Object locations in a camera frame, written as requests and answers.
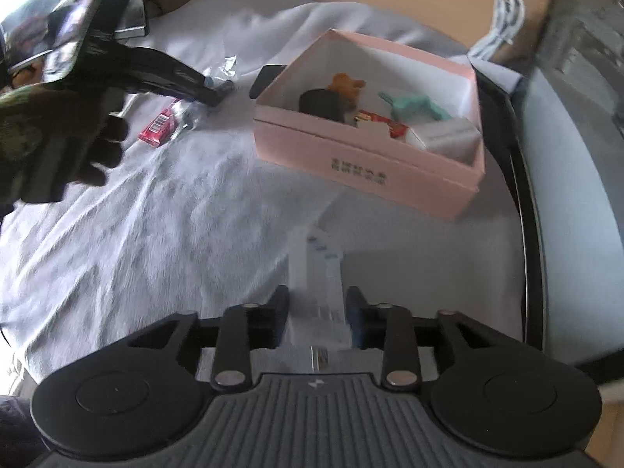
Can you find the brown bear toy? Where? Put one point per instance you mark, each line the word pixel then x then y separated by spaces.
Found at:
pixel 343 85

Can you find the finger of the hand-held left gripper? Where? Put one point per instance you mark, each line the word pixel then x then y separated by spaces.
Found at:
pixel 165 75

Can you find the person's left hand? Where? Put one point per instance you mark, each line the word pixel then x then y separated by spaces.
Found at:
pixel 78 151

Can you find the clear plastic bag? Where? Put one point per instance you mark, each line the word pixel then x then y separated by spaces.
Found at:
pixel 226 66

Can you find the pink cardboard box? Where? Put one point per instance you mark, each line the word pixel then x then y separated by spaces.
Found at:
pixel 365 175

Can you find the glass-sided computer case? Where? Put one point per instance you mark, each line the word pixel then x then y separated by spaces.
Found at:
pixel 575 156

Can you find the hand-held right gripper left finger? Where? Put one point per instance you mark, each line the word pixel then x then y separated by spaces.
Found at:
pixel 282 313

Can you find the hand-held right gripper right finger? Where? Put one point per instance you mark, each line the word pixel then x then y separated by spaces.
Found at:
pixel 354 319

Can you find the black round object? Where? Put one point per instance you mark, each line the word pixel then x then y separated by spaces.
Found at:
pixel 319 102

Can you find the white square adapter box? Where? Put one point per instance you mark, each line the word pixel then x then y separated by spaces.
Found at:
pixel 446 139

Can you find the white cloth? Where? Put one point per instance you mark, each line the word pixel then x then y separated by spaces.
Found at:
pixel 195 214

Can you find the small black card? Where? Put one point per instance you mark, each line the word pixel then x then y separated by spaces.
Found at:
pixel 265 80

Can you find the red lighter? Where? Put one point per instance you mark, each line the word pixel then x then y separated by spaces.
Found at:
pixel 378 121

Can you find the red and blue small bottle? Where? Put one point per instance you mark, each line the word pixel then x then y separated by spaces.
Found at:
pixel 155 129

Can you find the teal plastic tool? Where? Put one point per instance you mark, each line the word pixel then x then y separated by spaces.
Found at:
pixel 414 106

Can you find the white multi-port charger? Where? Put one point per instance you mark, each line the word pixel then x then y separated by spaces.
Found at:
pixel 319 292

